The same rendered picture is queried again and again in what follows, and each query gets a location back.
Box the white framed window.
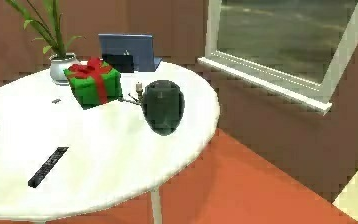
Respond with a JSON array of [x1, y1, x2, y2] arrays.
[[197, 0, 358, 116]]

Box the green house plant white pot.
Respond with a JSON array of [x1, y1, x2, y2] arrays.
[[5, 0, 85, 86]]

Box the black remote control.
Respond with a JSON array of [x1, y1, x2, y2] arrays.
[[27, 146, 70, 189]]

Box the green gift box red ribbon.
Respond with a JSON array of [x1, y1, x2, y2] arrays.
[[63, 57, 123, 110]]

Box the blue laptop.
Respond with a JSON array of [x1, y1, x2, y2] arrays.
[[98, 33, 163, 74]]

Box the white round table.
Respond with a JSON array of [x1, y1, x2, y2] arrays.
[[0, 60, 221, 224]]

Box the small candle holder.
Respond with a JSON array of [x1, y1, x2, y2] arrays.
[[121, 81, 145, 106]]

